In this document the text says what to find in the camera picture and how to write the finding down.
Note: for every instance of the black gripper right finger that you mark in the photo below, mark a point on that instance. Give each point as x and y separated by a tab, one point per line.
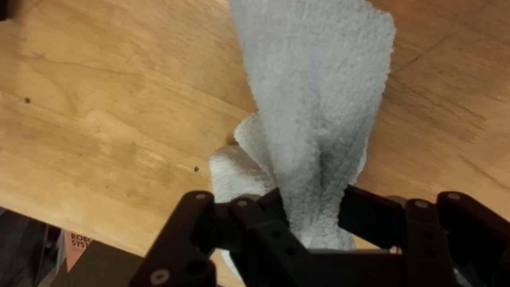
436	244

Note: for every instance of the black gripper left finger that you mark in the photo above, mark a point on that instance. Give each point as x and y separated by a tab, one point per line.
256	240

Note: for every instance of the white terry towel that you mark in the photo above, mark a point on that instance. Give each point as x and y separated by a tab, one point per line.
313	106

